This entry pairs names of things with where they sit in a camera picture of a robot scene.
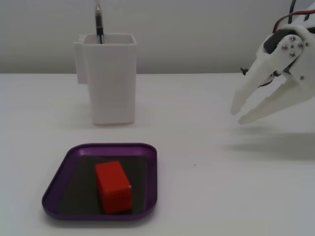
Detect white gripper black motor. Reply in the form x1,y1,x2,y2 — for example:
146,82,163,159
230,24,315,125

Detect red rectangular block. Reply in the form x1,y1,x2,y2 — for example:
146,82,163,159
95,160,133,215

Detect white plastic pen holder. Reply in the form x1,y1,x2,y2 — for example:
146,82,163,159
73,33,137,126

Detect black ballpoint pen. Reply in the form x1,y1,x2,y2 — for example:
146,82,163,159
95,0,105,45

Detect purple metal tray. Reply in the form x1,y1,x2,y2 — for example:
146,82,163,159
41,143,158,221

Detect red and black arm wires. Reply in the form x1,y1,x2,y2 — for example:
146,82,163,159
272,0,315,34

